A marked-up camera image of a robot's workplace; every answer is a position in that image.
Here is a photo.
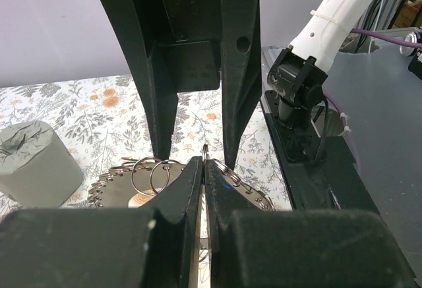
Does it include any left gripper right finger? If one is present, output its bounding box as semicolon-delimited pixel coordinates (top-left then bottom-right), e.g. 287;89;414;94
204;160;416;287

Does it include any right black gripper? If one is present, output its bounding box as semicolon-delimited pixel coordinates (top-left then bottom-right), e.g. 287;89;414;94
100;0;262;168

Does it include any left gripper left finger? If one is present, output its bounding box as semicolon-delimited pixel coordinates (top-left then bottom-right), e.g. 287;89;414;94
1;157;203;287

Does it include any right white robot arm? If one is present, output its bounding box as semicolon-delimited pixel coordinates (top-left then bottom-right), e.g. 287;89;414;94
100;0;372;167

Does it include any floral table mat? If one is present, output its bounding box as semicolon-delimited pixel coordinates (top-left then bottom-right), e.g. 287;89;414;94
1;75;291;210

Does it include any grey paper roll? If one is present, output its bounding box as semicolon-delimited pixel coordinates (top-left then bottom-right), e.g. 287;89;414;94
1;120;83;208

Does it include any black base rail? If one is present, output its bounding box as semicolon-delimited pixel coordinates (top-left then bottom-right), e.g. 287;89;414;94
261;90;380;214

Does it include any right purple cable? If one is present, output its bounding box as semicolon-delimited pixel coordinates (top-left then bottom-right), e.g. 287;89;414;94
324;27;422;183

